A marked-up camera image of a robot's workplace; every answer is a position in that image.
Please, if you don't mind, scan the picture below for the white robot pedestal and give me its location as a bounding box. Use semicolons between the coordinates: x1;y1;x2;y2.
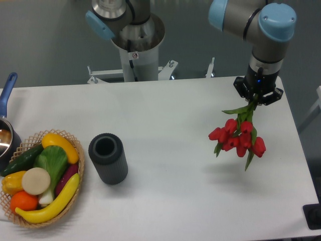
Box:
85;9;165;82

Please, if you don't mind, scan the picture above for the yellow bell pepper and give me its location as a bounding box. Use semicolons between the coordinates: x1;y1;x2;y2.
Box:
2;171;26;196

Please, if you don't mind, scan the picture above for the red tulip bouquet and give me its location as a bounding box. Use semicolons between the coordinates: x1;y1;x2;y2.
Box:
208;94;266;170

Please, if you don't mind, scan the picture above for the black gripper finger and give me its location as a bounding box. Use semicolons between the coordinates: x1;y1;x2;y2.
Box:
258;88;283;105
233;76;254;102

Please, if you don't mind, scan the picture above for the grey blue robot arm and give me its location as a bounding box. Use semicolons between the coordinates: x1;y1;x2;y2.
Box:
85;1;296;105

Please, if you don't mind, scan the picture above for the dark grey ribbed vase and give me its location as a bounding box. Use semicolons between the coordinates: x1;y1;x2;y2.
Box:
88;133;128;185

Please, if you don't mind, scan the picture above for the orange fruit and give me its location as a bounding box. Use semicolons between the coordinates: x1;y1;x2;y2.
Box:
10;191;38;213

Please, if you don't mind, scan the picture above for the purple eggplant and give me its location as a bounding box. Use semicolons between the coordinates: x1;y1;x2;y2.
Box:
55;164;78;196

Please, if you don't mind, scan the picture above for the blue handled saucepan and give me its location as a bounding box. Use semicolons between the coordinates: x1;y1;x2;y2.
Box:
1;72;21;172

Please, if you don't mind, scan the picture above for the yellow banana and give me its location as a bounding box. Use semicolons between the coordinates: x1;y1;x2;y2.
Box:
15;173;80;224

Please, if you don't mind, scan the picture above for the yellow squash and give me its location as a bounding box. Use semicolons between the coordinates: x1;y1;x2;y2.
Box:
41;133;79;164

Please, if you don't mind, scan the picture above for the green bok choy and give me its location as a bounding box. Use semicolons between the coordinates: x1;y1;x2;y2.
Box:
33;146;68;207

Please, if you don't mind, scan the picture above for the white frame at right edge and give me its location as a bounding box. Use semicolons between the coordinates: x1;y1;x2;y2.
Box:
297;86;320;134

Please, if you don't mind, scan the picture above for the green cucumber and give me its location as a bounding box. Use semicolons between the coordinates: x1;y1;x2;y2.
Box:
1;144;44;177

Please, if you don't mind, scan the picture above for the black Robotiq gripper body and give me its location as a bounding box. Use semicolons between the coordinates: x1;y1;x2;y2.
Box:
244;65;279;95

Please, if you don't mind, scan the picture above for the woven wicker basket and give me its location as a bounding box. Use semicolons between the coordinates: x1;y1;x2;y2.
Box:
1;130;85;228

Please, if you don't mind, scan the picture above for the beige round disc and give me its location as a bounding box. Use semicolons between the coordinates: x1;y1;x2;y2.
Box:
22;167;51;195

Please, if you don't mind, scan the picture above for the black device at table edge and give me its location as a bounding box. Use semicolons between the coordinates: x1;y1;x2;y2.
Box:
302;203;320;230

